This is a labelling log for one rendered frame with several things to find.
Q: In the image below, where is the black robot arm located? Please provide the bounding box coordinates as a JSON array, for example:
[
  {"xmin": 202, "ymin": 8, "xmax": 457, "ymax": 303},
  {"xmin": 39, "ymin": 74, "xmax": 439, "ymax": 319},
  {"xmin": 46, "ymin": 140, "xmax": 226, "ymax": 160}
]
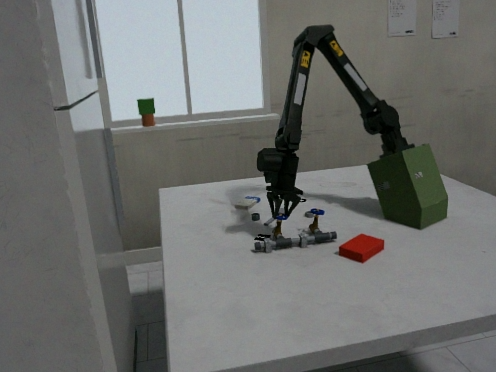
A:
[{"xmin": 257, "ymin": 25, "xmax": 415, "ymax": 189}]

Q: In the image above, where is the red flat block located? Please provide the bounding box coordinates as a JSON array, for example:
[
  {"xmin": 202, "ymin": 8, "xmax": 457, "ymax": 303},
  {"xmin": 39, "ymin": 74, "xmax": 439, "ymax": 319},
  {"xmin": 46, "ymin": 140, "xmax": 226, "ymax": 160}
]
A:
[{"xmin": 339, "ymin": 234, "xmax": 384, "ymax": 264}]

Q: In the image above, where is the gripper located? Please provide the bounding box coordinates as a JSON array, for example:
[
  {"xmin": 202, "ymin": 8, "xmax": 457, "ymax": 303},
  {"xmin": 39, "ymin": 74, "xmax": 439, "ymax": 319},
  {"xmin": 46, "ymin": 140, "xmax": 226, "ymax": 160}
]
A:
[{"xmin": 266, "ymin": 171, "xmax": 303, "ymax": 219}]

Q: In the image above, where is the black square tag with white marking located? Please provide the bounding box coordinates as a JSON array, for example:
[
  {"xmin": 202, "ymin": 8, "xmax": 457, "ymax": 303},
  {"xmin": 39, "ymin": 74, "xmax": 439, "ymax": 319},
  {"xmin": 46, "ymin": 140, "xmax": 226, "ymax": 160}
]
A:
[{"xmin": 254, "ymin": 222, "xmax": 277, "ymax": 241}]

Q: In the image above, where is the grey pipe manifold with two blue valves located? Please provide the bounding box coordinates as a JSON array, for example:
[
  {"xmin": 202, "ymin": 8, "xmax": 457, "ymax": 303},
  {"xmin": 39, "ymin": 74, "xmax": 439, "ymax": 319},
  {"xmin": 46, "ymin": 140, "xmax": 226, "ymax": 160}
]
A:
[{"xmin": 254, "ymin": 208, "xmax": 337, "ymax": 253}]

